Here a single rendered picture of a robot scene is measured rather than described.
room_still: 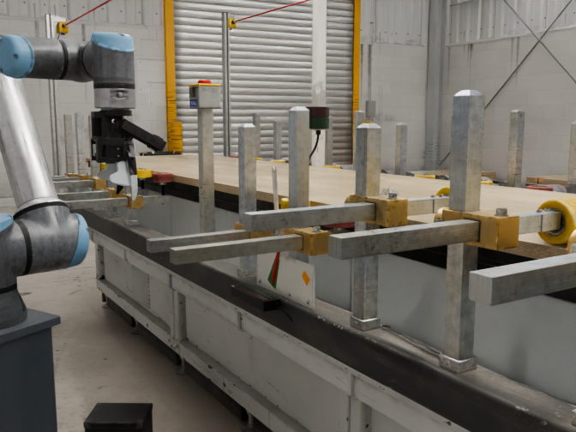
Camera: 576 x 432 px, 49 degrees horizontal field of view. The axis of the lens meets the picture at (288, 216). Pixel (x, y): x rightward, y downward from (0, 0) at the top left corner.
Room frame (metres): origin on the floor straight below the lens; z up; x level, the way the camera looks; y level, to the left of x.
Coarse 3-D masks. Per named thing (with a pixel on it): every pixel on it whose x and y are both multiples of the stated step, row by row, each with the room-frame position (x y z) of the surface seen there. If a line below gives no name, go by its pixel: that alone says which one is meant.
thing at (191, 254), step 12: (240, 240) 1.33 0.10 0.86; (252, 240) 1.33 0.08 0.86; (264, 240) 1.33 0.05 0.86; (276, 240) 1.35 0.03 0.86; (288, 240) 1.37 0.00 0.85; (300, 240) 1.38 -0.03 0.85; (180, 252) 1.23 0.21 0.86; (192, 252) 1.25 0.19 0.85; (204, 252) 1.26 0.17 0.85; (216, 252) 1.27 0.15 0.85; (228, 252) 1.29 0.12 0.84; (240, 252) 1.30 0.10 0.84; (252, 252) 1.32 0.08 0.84; (264, 252) 1.33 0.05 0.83
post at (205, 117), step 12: (204, 120) 1.86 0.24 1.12; (204, 132) 1.86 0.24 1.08; (204, 144) 1.86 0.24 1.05; (204, 156) 1.86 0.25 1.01; (204, 168) 1.86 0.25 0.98; (204, 180) 1.86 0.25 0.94; (204, 192) 1.86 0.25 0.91; (204, 204) 1.86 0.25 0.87; (204, 216) 1.86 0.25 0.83; (204, 228) 1.86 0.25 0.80
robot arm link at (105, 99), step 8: (96, 88) 1.40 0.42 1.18; (104, 88) 1.39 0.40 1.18; (112, 88) 1.39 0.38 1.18; (120, 88) 1.40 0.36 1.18; (96, 96) 1.40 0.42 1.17; (104, 96) 1.39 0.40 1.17; (112, 96) 1.39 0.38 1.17; (120, 96) 1.39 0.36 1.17; (128, 96) 1.41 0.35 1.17; (96, 104) 1.41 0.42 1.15; (104, 104) 1.39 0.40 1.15; (112, 104) 1.39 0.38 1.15; (120, 104) 1.40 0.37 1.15; (128, 104) 1.41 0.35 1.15
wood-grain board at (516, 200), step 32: (160, 160) 3.46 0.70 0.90; (192, 160) 3.46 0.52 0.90; (224, 160) 3.46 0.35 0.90; (256, 160) 3.46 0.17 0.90; (256, 192) 1.96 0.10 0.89; (288, 192) 1.90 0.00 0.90; (320, 192) 1.90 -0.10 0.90; (352, 192) 1.90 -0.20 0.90; (416, 192) 1.90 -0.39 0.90; (512, 192) 1.90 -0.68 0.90; (544, 192) 1.90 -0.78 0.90; (416, 224) 1.35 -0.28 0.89; (544, 256) 1.08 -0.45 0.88
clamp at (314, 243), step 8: (288, 232) 1.44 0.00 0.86; (296, 232) 1.41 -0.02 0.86; (304, 232) 1.38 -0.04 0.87; (312, 232) 1.37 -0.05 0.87; (320, 232) 1.37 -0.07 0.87; (328, 232) 1.38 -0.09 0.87; (304, 240) 1.38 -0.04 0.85; (312, 240) 1.36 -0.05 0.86; (320, 240) 1.37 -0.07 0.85; (304, 248) 1.38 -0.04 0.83; (312, 248) 1.36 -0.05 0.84; (320, 248) 1.37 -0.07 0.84
